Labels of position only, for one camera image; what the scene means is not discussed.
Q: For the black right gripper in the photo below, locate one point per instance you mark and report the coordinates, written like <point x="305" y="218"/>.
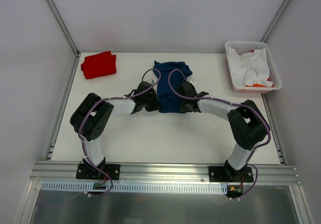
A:
<point x="184" y="99"/>

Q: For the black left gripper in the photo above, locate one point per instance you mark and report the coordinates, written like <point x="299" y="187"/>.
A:
<point x="154" y="100"/>

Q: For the blue mickey mouse t-shirt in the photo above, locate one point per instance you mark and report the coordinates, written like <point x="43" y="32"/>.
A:
<point x="168" y="101"/>

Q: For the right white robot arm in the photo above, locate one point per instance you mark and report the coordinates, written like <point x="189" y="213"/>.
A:
<point x="247" y="124"/>

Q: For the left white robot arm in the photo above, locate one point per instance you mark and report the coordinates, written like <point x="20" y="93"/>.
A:
<point x="90" y="118"/>

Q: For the folded red t-shirt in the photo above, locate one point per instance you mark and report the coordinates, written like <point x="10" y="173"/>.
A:
<point x="99" y="65"/>

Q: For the orange t-shirt in basket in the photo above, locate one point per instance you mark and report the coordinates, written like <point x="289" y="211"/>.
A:
<point x="258" y="82"/>

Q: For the white t-shirt in basket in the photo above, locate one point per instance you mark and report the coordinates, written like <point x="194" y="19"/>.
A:
<point x="248" y="65"/>

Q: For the white plastic laundry basket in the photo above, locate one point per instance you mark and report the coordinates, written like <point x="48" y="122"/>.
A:
<point x="248" y="46"/>

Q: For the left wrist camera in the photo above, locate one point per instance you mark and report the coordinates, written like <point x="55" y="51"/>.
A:
<point x="151" y="81"/>

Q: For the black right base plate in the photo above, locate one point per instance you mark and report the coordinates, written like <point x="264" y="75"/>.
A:
<point x="215" y="174"/>

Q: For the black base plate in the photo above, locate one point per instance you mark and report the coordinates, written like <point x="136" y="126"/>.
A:
<point x="85" y="171"/>
<point x="215" y="174"/>

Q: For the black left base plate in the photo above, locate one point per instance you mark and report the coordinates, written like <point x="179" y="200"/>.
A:
<point x="85" y="171"/>

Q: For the left aluminium frame post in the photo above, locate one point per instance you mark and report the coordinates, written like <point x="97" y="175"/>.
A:
<point x="56" y="14"/>

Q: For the aluminium frame post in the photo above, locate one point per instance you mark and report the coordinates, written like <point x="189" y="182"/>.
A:
<point x="275" y="20"/>
<point x="56" y="14"/>

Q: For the aluminium front mounting rail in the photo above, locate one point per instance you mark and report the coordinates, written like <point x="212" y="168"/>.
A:
<point x="166" y="173"/>

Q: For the white slotted cable duct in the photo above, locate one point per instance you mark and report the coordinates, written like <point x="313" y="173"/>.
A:
<point x="135" y="187"/>

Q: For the right aluminium frame post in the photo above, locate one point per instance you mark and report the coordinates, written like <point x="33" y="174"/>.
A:
<point x="275" y="20"/>

